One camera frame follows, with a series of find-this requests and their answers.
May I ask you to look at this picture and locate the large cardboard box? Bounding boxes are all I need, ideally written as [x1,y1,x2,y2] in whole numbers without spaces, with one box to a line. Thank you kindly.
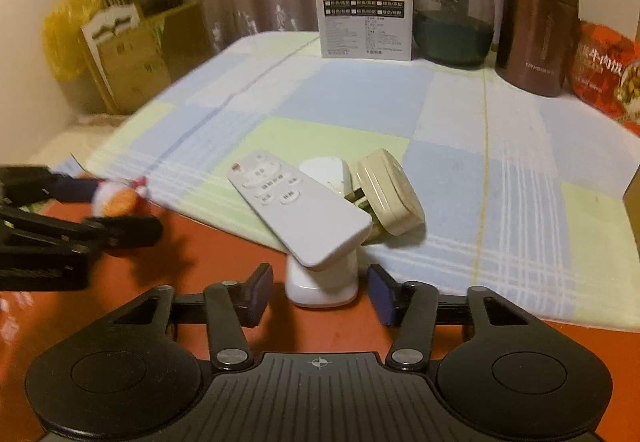
[622,167,640,264]

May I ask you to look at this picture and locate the red printed mat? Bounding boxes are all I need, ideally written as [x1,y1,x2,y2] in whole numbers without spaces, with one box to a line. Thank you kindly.
[0,201,640,442]

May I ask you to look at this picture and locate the red instant rice bowl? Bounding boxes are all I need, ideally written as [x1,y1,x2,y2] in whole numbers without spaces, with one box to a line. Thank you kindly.
[567,19,640,138]

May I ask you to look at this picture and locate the white charger block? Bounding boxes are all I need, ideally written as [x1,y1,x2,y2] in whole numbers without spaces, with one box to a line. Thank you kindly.
[285,247,360,309]

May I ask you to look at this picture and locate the white fuzzy bedding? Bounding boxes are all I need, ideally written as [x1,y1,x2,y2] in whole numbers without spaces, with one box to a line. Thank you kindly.
[0,113,132,173]

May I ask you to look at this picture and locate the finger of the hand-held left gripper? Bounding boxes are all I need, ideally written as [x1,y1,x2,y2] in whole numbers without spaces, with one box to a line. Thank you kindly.
[0,206,164,257]
[0,165,104,204]

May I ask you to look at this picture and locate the flattened cardboard boxes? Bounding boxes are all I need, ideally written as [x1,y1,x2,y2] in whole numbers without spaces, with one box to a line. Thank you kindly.
[97,2,216,116]

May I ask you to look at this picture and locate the yellow plastic bag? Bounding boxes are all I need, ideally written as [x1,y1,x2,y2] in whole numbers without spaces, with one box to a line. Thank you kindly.
[42,0,109,83]

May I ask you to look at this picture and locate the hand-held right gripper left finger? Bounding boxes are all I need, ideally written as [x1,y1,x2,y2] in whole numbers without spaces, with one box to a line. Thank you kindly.
[107,263,275,371]

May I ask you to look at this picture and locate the checked blanket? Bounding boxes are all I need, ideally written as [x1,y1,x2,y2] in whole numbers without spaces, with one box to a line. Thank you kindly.
[82,31,640,336]

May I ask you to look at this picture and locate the blue cat figurine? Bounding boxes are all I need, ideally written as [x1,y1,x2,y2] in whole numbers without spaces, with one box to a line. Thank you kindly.
[92,177,151,218]

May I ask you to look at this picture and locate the white carved board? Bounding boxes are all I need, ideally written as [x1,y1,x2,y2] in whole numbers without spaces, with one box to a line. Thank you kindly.
[81,4,144,116]

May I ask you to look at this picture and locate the green glass jar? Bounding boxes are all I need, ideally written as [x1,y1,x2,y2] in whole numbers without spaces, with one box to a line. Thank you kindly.
[412,0,496,68]

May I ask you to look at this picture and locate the white remote control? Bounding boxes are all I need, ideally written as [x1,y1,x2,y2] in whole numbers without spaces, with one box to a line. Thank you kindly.
[226,149,374,269]

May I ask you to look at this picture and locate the brown insulated food flask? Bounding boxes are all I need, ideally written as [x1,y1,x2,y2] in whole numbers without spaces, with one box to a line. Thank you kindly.
[495,0,584,98]

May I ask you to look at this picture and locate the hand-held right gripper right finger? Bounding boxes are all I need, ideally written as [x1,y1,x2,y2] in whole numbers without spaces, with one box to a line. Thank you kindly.
[368,264,538,371]

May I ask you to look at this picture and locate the white plug adapter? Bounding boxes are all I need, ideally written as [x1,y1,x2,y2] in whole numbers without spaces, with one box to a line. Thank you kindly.
[299,157,366,211]

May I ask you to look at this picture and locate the cream plug adapter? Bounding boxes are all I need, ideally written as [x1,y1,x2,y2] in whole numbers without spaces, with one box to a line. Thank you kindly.
[350,148,426,237]

